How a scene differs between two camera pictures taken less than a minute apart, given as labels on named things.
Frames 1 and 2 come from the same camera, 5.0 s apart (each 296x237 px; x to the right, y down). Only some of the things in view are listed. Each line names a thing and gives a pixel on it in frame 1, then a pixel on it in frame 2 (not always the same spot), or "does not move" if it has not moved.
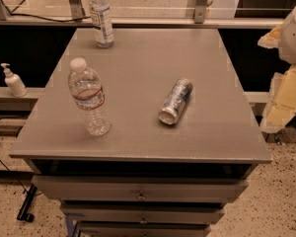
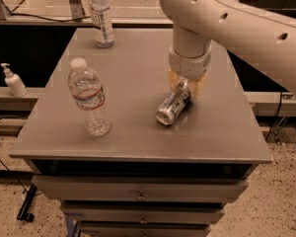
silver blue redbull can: [180, 94] does not move
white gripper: [294, 39] -> [188, 65]
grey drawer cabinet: [145, 178] does not move
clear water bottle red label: [88, 94] does not move
